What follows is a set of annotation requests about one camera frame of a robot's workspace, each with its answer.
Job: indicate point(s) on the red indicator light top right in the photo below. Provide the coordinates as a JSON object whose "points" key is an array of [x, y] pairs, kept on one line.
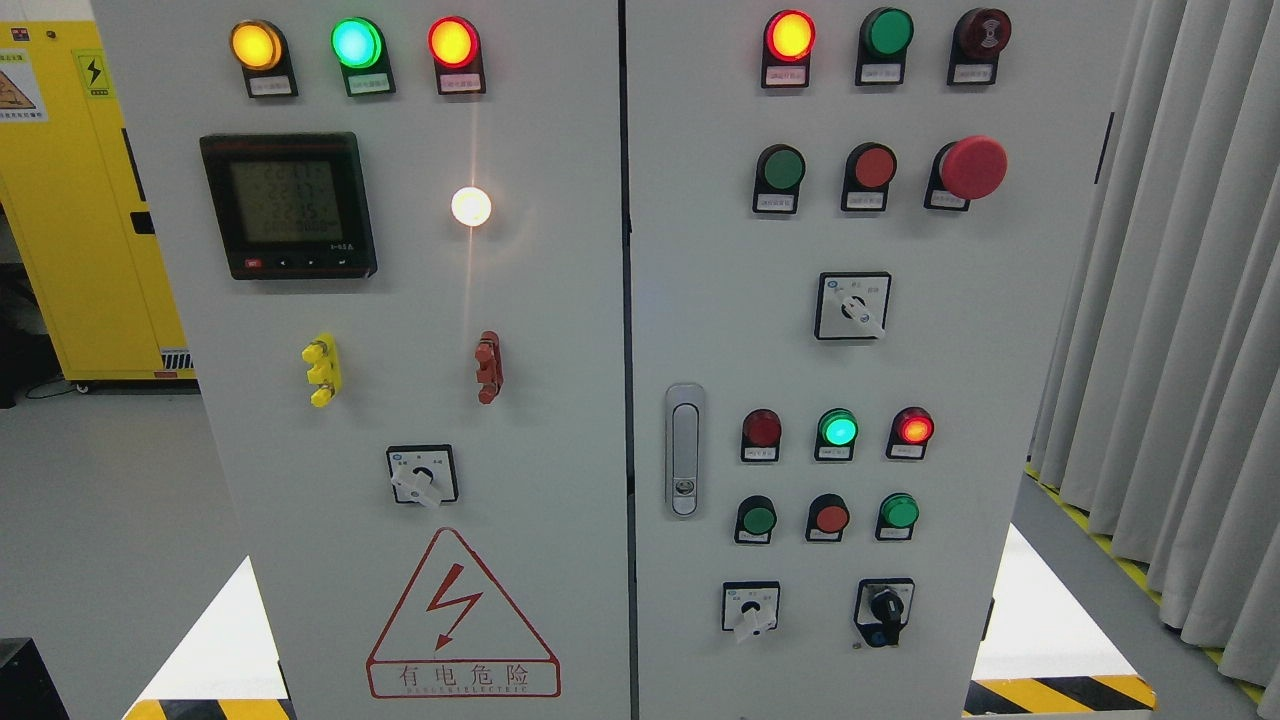
{"points": [[787, 43]]}

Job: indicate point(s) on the red terminal block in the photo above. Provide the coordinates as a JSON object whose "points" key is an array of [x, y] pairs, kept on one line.
{"points": [[489, 372]]}

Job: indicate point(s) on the red push button lower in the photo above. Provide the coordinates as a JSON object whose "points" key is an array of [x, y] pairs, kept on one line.
{"points": [[827, 519]]}

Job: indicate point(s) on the green push button lower left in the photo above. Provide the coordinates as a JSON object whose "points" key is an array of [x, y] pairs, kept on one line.
{"points": [[755, 520]]}

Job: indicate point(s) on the lit red indicator light lower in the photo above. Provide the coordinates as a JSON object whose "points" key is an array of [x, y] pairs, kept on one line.
{"points": [[910, 432]]}

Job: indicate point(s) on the green push button lower right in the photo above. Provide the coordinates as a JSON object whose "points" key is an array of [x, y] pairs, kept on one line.
{"points": [[897, 517]]}

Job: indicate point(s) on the dark red indicator light lower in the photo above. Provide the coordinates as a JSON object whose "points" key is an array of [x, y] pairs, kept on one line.
{"points": [[761, 435]]}

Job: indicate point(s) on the red stop push button upper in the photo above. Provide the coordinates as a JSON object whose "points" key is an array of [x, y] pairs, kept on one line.
{"points": [[868, 173]]}

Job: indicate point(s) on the yellow terminal block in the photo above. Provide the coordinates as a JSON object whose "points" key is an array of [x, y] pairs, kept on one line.
{"points": [[323, 359]]}

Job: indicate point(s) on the green indicator light top left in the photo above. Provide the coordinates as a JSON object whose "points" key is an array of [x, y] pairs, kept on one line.
{"points": [[361, 51]]}

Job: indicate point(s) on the dark green indicator light top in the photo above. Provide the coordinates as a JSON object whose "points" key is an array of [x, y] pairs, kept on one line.
{"points": [[884, 40]]}

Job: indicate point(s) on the red electric hazard warning sticker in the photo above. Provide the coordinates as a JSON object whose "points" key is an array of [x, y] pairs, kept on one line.
{"points": [[456, 633]]}

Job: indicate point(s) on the silver door handle lock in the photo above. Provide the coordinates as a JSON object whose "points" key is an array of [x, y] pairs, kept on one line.
{"points": [[684, 403]]}

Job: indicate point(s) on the yellow indicator light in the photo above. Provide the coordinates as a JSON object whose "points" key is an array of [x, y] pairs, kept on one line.
{"points": [[263, 53]]}

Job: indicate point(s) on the black box bottom left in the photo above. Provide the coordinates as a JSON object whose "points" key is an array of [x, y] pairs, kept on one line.
{"points": [[27, 691]]}

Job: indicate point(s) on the green start push button upper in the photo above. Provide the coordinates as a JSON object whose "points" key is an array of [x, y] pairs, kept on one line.
{"points": [[779, 171]]}

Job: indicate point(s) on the grey curtain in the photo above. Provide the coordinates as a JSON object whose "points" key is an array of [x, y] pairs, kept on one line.
{"points": [[1160, 418]]}

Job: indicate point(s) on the left door rotary selector switch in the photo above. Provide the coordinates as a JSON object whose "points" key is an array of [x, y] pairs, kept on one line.
{"points": [[423, 474]]}

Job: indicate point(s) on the black digital power meter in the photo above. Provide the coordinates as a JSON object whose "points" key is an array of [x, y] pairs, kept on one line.
{"points": [[291, 206]]}

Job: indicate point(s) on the right grey cabinet door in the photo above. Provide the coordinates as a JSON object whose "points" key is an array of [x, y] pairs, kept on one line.
{"points": [[725, 298]]}

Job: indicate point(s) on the grey cabinet door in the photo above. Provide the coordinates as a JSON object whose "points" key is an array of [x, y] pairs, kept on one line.
{"points": [[541, 470], [725, 298]]}

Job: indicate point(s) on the yellow safety cabinet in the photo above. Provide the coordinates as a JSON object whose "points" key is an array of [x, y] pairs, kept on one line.
{"points": [[76, 205]]}

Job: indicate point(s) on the left grey cabinet door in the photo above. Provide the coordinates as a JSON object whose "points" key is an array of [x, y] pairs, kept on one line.
{"points": [[541, 470]]}

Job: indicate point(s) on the lit green indicator light lower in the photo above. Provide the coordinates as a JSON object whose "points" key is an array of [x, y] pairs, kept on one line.
{"points": [[836, 433]]}

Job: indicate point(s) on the lower white rotary selector switch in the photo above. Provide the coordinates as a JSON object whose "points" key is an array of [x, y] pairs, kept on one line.
{"points": [[750, 609]]}

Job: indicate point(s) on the upper right rotary selector switch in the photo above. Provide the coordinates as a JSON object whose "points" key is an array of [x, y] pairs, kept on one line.
{"points": [[851, 306]]}

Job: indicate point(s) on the black knob selector switch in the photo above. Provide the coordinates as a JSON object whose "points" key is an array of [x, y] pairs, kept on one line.
{"points": [[881, 610]]}

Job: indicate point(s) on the white lit indicator light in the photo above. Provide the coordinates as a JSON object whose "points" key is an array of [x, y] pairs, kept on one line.
{"points": [[471, 206]]}

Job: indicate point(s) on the dark red buzzer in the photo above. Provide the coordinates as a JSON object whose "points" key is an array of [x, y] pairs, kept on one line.
{"points": [[980, 36]]}

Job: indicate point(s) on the red indicator light top left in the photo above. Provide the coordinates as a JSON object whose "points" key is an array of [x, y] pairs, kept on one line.
{"points": [[457, 56]]}

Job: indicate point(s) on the red emergency stop mushroom button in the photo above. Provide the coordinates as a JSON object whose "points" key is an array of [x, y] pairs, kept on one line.
{"points": [[965, 170]]}

